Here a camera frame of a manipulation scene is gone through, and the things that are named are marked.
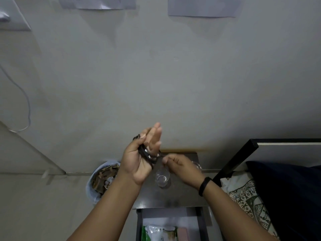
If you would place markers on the plain white paper sheet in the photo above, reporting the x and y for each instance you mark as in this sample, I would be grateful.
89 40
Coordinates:
205 6

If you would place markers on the person's right forearm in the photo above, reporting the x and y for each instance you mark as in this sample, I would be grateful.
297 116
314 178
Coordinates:
233 215

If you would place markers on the black wristband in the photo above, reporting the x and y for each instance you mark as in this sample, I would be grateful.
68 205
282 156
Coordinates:
204 186

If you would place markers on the person's right fingers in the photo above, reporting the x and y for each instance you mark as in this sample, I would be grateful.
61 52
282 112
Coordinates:
171 160

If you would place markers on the clear drinking glass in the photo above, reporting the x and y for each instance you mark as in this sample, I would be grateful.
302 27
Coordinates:
162 179

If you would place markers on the brown rubbish scraps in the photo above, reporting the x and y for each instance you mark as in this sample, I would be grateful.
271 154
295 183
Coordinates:
102 179

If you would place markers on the person's right hand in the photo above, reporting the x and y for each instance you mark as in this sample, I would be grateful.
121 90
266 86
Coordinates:
186 170

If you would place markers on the small dark side table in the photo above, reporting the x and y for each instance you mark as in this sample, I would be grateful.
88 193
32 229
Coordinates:
173 195

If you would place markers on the clear glass bowl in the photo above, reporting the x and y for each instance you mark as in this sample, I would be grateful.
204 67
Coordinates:
197 166

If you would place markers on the pink flat packet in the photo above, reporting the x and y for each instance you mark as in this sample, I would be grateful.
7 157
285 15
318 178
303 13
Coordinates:
183 234

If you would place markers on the open table drawer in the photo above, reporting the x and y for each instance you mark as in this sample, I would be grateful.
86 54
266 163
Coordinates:
173 218

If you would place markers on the person's left forearm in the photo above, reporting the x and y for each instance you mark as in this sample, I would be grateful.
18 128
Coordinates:
107 213

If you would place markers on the person's left thumb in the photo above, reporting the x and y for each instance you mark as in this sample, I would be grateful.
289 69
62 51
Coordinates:
143 139

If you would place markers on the waste bin with white liner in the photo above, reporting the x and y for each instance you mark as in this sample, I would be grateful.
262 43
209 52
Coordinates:
91 190

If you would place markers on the person's left hand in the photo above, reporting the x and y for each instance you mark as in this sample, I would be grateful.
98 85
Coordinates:
134 168

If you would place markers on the black bed frame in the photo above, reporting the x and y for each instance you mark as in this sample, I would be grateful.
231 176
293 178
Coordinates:
235 158

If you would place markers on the white patterned bedsheet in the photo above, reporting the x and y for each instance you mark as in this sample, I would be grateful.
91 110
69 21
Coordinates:
247 198

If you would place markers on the green and white packet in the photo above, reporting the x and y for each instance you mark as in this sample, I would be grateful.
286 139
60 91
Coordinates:
158 233

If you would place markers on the dark blue blanket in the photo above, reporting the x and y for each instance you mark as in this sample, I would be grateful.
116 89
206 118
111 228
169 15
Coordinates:
293 195

